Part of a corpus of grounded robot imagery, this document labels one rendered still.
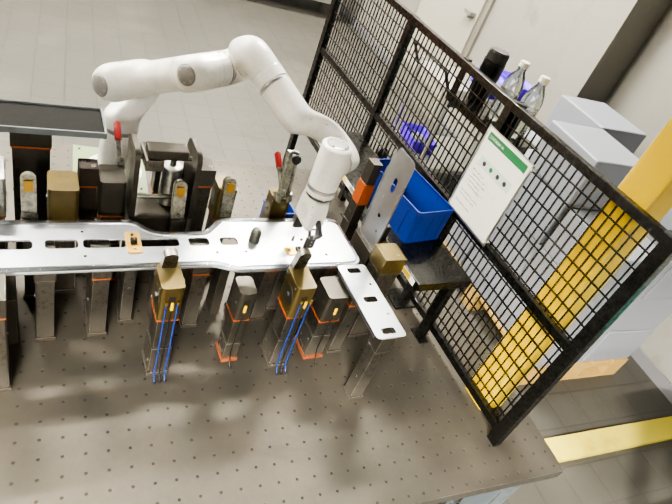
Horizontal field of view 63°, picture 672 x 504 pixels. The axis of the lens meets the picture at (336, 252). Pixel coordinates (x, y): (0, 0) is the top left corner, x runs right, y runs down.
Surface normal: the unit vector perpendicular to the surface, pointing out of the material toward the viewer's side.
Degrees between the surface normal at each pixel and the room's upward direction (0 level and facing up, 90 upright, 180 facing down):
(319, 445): 0
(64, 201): 90
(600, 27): 90
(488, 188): 90
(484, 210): 90
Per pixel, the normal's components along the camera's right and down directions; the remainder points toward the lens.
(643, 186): -0.87, 0.03
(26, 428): 0.32, -0.74
